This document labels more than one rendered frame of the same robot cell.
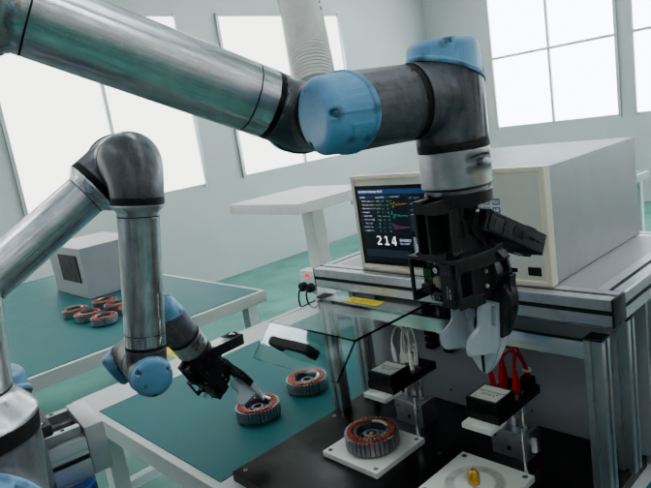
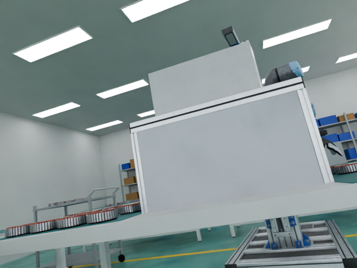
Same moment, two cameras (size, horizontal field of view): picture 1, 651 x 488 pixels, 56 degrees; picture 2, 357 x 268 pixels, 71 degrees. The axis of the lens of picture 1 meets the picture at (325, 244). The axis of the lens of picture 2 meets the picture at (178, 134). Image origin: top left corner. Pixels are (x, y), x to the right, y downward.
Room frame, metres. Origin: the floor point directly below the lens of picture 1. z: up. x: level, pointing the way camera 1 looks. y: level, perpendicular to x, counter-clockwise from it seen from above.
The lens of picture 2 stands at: (2.13, -1.12, 0.81)
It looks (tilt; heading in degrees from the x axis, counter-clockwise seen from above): 12 degrees up; 148
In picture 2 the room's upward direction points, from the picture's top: 10 degrees counter-clockwise
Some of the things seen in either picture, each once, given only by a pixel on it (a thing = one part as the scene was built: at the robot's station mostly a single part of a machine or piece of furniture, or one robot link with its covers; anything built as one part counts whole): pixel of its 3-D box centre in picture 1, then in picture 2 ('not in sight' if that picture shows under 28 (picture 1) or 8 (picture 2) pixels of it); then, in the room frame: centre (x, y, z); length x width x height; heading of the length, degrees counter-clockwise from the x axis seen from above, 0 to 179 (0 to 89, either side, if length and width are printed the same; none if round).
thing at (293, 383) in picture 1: (307, 381); (349, 168); (1.54, 0.11, 0.77); 0.11 x 0.11 x 0.04
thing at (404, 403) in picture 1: (416, 408); not in sight; (1.25, -0.14, 0.80); 0.08 x 0.05 x 0.06; 42
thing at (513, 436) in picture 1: (515, 438); not in sight; (1.07, -0.30, 0.80); 0.08 x 0.05 x 0.06; 42
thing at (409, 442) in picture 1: (373, 446); not in sight; (1.15, -0.03, 0.78); 0.15 x 0.15 x 0.01; 42
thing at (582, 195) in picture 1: (493, 204); (209, 94); (1.27, -0.36, 1.22); 0.44 x 0.39 x 0.20; 42
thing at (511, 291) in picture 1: (495, 296); not in sight; (0.63, -0.17, 1.23); 0.05 x 0.02 x 0.09; 34
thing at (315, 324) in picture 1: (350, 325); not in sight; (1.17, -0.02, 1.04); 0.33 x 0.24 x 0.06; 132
